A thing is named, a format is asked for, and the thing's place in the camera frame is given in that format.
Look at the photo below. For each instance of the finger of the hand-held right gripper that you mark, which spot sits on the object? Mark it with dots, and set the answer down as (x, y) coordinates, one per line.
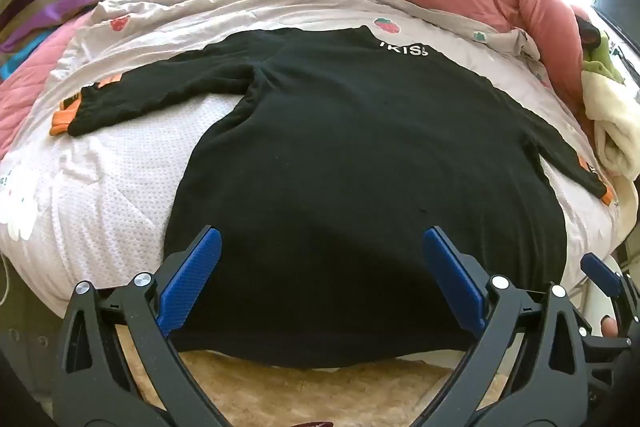
(600, 274)

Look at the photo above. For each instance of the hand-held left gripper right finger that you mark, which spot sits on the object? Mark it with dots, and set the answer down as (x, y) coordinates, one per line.
(455, 277)

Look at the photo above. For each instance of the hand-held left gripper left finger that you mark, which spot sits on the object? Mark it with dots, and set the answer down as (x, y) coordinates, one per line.
(192, 272)

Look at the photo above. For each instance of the black sweater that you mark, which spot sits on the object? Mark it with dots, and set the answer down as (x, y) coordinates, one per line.
(350, 157)

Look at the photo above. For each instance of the person's right hand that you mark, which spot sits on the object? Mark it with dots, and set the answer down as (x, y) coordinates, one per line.
(609, 326)

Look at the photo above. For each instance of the printed pink quilt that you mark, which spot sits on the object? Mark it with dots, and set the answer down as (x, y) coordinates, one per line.
(125, 187)

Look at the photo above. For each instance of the cream fleece blanket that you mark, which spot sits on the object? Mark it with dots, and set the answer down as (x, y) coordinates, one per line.
(615, 122)

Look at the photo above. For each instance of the beige fluffy rug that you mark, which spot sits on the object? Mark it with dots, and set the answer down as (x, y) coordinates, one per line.
(310, 394)

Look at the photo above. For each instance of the green plush cloth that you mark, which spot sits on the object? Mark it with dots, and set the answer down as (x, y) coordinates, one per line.
(600, 62)

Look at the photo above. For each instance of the dark brown plush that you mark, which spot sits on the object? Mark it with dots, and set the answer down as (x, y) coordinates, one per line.
(587, 34)

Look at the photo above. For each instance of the black monitor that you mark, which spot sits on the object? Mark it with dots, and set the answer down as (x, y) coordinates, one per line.
(617, 4)

